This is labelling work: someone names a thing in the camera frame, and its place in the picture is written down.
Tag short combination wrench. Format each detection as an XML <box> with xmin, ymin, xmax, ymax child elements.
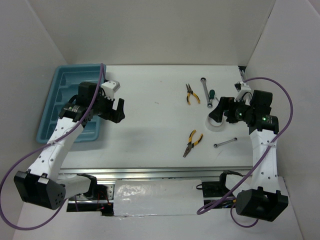
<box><xmin>213</xmin><ymin>137</ymin><xmax>238</xmax><ymax>148</ymax></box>

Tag blue plastic organizer tray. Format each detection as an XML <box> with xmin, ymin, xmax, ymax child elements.
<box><xmin>36</xmin><ymin>63</ymin><xmax>100</xmax><ymax>144</ymax></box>

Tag large yellow needle-nose pliers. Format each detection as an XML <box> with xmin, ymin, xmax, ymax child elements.
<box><xmin>183</xmin><ymin>129</ymin><xmax>204</xmax><ymax>158</ymax></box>

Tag long ratchet wrench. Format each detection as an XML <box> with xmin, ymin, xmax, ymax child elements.
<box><xmin>200</xmin><ymin>77</ymin><xmax>213</xmax><ymax>109</ymax></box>

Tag white tape roll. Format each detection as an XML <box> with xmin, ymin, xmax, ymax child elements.
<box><xmin>205</xmin><ymin>115</ymin><xmax>226</xmax><ymax>132</ymax></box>

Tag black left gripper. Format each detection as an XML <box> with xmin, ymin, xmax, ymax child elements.
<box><xmin>90</xmin><ymin>89</ymin><xmax>126</xmax><ymax>124</ymax></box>

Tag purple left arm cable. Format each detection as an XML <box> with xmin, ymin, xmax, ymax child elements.
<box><xmin>0</xmin><ymin>62</ymin><xmax>106</xmax><ymax>230</ymax></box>

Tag aluminium rail frame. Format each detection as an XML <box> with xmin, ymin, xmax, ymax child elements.
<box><xmin>58</xmin><ymin>65</ymin><xmax>256</xmax><ymax>216</ymax></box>

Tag small yellow needle-nose pliers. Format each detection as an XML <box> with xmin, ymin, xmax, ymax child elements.
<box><xmin>185</xmin><ymin>83</ymin><xmax>201</xmax><ymax>106</ymax></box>

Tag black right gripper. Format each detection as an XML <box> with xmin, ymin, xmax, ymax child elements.
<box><xmin>208</xmin><ymin>96</ymin><xmax>255</xmax><ymax>123</ymax></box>

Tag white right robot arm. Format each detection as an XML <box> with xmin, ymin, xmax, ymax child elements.
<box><xmin>208</xmin><ymin>90</ymin><xmax>289</xmax><ymax>222</ymax></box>

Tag white cover sheet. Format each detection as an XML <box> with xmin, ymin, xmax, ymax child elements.
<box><xmin>113</xmin><ymin>179</ymin><xmax>204</xmax><ymax>217</ymax></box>

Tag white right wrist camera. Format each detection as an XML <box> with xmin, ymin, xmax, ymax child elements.
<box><xmin>234</xmin><ymin>81</ymin><xmax>253</xmax><ymax>102</ymax></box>

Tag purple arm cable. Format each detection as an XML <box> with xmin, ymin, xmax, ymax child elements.
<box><xmin>0</xmin><ymin>62</ymin><xmax>106</xmax><ymax>230</ymax></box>
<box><xmin>196</xmin><ymin>76</ymin><xmax>294</xmax><ymax>228</ymax></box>

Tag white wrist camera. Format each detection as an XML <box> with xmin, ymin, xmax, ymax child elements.
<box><xmin>100</xmin><ymin>80</ymin><xmax>121</xmax><ymax>100</ymax></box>
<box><xmin>234</xmin><ymin>81</ymin><xmax>253</xmax><ymax>102</ymax></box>

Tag green handled screwdriver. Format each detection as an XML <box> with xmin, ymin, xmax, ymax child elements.
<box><xmin>208</xmin><ymin>89</ymin><xmax>219</xmax><ymax>101</ymax></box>

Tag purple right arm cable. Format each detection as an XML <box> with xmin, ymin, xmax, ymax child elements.
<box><xmin>196</xmin><ymin>76</ymin><xmax>294</xmax><ymax>228</ymax></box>

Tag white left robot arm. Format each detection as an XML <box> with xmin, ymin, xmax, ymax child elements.
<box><xmin>14</xmin><ymin>80</ymin><xmax>125</xmax><ymax>210</ymax></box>

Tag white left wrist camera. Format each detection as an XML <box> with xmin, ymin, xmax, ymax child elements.
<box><xmin>100</xmin><ymin>80</ymin><xmax>121</xmax><ymax>100</ymax></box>

